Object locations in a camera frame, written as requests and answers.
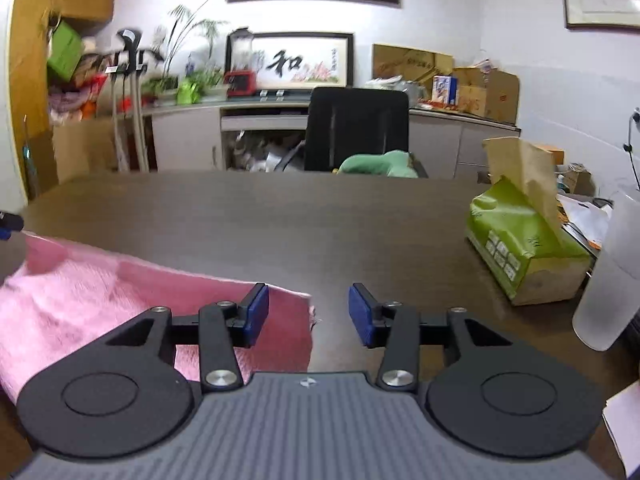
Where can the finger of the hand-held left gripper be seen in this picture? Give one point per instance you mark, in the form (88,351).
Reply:
(10,221)

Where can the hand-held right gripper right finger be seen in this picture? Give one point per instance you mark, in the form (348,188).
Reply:
(360,315)

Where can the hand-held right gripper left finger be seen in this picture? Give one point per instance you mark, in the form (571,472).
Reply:
(259,315)

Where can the pink towel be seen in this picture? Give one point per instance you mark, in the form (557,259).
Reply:
(100,290)

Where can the white metal cabinet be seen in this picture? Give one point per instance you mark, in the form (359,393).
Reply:
(10,135)

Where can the large plain cardboard box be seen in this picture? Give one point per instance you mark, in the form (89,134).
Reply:
(85,150)

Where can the pile of cloths and boxes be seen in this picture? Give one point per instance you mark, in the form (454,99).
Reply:
(75,95)

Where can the green cushion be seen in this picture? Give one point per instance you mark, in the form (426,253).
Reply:
(380,165)

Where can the white metal walking aid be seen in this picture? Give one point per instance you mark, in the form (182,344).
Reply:
(140,125)

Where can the wooden shelving unit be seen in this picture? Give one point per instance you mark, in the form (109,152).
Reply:
(30,60)

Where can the bags under counter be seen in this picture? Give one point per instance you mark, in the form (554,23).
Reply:
(260,152)

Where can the green tissue pack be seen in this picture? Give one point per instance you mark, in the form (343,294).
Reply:
(505,230)

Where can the green cardboard box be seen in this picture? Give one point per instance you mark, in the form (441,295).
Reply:
(65,52)

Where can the black office chair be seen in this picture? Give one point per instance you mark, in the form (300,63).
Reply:
(350,130)

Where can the white counter cabinet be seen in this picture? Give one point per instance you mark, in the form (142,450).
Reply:
(185,140)

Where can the tall potted plant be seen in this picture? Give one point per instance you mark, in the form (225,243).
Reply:
(165,85)

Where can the green gift bag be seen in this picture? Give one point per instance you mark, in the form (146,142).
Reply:
(189,92)

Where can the small potted plant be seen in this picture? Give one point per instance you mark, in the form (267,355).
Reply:
(215,87)

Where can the blender with red base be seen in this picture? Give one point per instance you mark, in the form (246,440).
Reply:
(240,82)

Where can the small blue printed box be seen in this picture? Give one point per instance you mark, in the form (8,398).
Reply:
(445,90)

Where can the pile of loose papers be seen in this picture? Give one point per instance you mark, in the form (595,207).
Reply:
(582,215)

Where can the frosted plastic cup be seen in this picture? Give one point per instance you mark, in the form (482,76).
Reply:
(605,300)

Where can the orange box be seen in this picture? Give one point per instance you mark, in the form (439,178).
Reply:
(550,154)

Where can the framed flower calligraphy picture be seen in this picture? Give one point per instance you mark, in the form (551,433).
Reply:
(300,65)

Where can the gold lettered board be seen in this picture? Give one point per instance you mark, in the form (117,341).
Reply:
(400,60)

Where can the cardboard box with red print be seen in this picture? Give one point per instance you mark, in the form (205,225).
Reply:
(500,97)

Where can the white paper sheet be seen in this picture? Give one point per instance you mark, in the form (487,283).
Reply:
(625,420)

